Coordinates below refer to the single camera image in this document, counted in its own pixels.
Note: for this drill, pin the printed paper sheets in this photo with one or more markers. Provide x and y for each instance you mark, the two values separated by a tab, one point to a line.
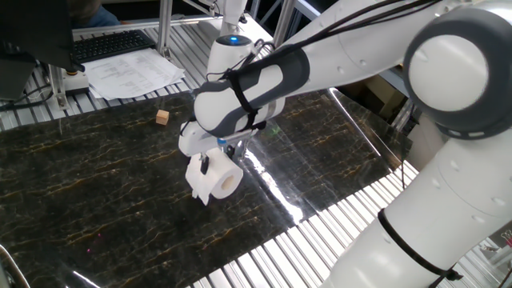
132	74

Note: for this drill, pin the white toilet paper roll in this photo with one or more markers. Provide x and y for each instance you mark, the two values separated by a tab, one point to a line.
218	176

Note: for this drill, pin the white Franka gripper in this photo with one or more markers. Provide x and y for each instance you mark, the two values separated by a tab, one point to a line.
192	140

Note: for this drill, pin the silver wrist camera blue cap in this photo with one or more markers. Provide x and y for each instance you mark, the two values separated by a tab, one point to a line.
236	138

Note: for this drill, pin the black keyboard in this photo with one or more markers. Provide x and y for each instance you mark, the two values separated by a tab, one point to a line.
108	44

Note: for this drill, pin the horizontal aluminium frame bar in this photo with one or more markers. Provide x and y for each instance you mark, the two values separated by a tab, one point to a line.
120	25

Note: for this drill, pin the small wooden block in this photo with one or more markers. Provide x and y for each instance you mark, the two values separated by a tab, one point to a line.
162	117

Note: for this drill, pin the white stand base block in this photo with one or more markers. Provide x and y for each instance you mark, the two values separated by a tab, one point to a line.
76	84

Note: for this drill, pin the black monitor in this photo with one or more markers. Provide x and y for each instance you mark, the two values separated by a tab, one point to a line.
36	32

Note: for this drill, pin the upright aluminium frame post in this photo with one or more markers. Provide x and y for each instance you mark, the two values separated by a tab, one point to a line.
165	28
285	20

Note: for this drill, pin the person in blue jeans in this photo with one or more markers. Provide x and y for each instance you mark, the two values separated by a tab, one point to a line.
94	14

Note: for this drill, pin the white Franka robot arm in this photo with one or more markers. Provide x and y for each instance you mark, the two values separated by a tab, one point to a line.
460	200

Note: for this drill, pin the dark marble pattern mat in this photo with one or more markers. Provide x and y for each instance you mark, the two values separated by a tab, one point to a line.
100	180

